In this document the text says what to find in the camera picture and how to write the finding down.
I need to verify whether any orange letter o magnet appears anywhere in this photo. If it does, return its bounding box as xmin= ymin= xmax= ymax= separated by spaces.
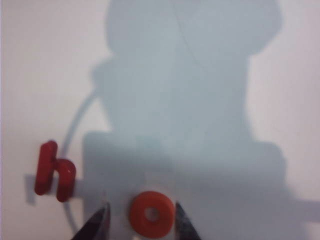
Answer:
xmin=129 ymin=190 xmax=176 ymax=238

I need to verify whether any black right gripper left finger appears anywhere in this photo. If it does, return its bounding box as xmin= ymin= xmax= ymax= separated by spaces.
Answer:
xmin=72 ymin=201 xmax=111 ymax=240

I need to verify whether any red letter h magnet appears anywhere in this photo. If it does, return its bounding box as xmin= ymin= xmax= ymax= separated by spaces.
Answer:
xmin=33 ymin=140 xmax=77 ymax=203

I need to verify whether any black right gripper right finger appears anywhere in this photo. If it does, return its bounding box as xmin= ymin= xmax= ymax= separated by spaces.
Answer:
xmin=174 ymin=201 xmax=202 ymax=240

